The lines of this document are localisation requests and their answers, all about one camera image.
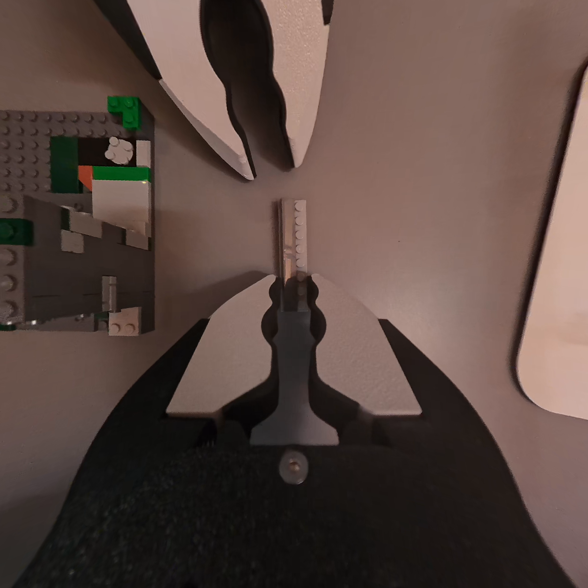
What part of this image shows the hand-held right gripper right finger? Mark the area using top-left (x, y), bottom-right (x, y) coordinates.
top-left (310, 274), bottom-right (422, 416)

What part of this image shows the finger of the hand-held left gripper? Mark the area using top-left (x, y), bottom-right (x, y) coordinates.
top-left (256, 0), bottom-right (334, 171)
top-left (125, 0), bottom-right (258, 181)

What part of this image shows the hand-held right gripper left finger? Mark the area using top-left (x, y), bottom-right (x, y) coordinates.
top-left (165, 275), bottom-right (281, 416)

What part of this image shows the grey toy brick build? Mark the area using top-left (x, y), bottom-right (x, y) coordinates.
top-left (0, 96), bottom-right (156, 337)

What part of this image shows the grey desk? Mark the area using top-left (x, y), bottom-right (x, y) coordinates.
top-left (0, 0), bottom-right (588, 588)

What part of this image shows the light grey long brick plate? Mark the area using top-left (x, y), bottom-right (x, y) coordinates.
top-left (277, 198), bottom-right (307, 313)

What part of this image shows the white lamp base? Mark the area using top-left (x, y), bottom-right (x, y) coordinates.
top-left (515, 62), bottom-right (588, 420)

